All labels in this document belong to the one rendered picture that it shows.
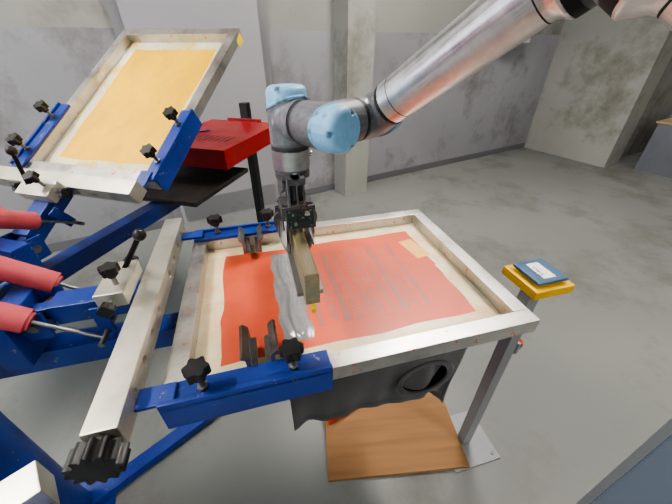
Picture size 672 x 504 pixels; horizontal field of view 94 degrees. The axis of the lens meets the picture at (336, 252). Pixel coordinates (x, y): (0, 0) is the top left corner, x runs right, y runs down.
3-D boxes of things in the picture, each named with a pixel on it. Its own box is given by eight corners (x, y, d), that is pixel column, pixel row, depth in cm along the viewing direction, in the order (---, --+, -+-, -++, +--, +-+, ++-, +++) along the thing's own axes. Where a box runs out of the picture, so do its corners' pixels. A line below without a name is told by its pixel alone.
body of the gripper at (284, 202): (282, 234, 66) (276, 179, 59) (278, 216, 73) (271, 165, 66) (317, 229, 68) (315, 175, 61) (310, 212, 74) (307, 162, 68)
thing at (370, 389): (432, 379, 102) (455, 297, 82) (446, 404, 95) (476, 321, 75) (292, 416, 92) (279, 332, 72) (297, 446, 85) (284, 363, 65)
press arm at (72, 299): (148, 294, 77) (140, 278, 74) (142, 311, 72) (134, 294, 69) (67, 307, 73) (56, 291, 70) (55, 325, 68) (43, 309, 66)
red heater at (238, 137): (215, 136, 205) (211, 116, 198) (280, 140, 195) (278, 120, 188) (146, 165, 156) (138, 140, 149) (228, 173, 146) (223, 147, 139)
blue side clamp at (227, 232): (290, 236, 110) (288, 218, 106) (292, 243, 106) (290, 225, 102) (200, 248, 104) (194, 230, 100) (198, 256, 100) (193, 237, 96)
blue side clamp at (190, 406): (327, 367, 65) (326, 345, 61) (333, 389, 61) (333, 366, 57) (173, 403, 59) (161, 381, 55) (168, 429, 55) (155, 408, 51)
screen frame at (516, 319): (416, 217, 119) (418, 208, 117) (534, 331, 72) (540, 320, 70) (197, 247, 102) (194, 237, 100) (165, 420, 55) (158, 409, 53)
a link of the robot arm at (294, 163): (269, 144, 64) (308, 141, 66) (272, 166, 67) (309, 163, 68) (272, 154, 58) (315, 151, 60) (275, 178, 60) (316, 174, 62)
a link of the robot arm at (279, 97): (281, 88, 51) (254, 84, 56) (287, 156, 57) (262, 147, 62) (318, 84, 55) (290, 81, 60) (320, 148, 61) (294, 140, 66)
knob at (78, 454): (143, 436, 50) (126, 411, 46) (134, 475, 46) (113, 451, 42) (91, 449, 49) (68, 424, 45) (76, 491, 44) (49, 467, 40)
